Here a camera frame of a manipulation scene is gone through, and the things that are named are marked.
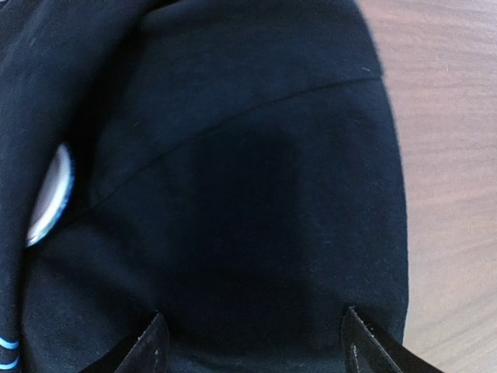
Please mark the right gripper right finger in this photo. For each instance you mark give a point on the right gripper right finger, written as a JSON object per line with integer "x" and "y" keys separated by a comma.
{"x": 367, "y": 347}

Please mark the black t-shirt blue logo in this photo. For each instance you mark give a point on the black t-shirt blue logo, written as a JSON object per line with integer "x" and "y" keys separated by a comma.
{"x": 237, "y": 169}

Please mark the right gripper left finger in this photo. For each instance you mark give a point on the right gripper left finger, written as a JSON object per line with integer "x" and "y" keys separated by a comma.
{"x": 146, "y": 350}

